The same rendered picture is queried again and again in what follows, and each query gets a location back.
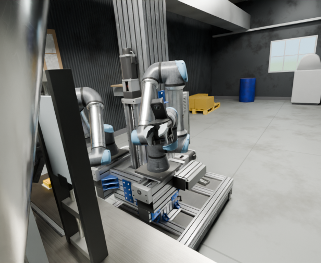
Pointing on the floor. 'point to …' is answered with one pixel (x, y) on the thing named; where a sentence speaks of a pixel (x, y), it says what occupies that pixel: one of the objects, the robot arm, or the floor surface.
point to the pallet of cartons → (202, 103)
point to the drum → (247, 90)
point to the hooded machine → (308, 81)
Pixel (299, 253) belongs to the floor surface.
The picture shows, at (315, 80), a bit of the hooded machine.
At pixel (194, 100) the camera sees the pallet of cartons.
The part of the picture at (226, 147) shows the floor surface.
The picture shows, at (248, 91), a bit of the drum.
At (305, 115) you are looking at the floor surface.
